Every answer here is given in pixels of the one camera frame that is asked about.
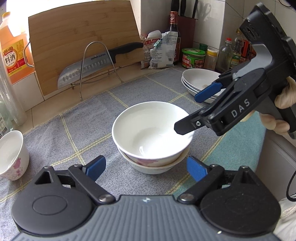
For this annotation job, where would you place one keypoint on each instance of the person's right hand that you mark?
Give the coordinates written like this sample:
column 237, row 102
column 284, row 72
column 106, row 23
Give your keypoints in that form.
column 289, row 95

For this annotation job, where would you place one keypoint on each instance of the dark brown knife block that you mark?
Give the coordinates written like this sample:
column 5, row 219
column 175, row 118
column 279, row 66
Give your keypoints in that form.
column 186, row 39

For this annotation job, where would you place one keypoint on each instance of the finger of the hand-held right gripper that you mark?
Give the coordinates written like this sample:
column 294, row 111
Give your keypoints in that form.
column 207, row 92
column 187, row 126

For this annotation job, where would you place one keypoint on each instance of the small green lidded jar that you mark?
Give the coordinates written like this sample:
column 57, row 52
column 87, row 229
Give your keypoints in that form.
column 203, row 46

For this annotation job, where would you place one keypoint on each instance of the white pink floral bowl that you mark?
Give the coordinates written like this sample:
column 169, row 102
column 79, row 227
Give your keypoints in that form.
column 13, row 166
column 143, row 125

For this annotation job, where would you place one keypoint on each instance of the green lidded sauce jar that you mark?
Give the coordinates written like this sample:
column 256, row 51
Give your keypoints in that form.
column 193, row 61

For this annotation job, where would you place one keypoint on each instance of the green yellow label bottle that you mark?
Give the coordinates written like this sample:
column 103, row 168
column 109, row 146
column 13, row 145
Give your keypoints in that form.
column 237, row 53

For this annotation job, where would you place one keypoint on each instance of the white knit cloth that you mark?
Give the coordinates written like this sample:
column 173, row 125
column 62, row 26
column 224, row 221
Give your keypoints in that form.
column 286, row 220

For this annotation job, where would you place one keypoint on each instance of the dark soy sauce bottle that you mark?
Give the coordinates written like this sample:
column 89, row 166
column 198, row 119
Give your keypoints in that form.
column 174, row 30

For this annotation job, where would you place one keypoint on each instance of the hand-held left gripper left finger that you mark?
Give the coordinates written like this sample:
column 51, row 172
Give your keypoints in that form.
column 96, row 168

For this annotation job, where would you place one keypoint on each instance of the small metal binder clip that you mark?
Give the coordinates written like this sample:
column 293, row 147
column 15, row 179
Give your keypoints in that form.
column 143, row 37

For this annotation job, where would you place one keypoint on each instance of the red capped clear bottle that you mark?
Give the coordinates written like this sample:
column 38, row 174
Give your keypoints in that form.
column 223, row 58

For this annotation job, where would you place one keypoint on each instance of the grey teal checked towel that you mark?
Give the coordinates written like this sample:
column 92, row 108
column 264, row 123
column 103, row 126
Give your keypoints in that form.
column 69, row 139

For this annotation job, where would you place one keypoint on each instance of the white red printed bag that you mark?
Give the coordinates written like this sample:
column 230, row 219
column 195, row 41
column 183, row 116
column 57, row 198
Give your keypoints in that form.
column 146, row 53

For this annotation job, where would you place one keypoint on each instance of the orange cooking wine jug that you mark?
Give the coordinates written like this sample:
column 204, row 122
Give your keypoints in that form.
column 13, row 46

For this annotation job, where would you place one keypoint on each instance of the yellow lidded spice jar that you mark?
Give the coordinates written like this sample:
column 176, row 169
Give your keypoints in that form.
column 210, row 61

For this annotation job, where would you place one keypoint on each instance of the green plastic bag clip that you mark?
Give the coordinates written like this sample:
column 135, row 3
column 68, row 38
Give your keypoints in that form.
column 158, row 44

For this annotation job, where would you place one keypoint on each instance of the red label seasoning bottle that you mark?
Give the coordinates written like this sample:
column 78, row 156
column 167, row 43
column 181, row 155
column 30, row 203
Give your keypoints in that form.
column 248, row 51

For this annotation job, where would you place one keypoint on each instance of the bamboo cutting board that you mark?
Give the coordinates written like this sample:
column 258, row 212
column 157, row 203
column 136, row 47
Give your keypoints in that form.
column 69, row 34

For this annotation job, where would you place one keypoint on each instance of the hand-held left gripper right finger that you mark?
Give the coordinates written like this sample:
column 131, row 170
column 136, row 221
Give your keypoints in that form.
column 196, row 170

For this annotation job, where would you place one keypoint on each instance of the white blue plastic bag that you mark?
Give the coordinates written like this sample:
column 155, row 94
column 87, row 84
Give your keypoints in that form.
column 161, row 58

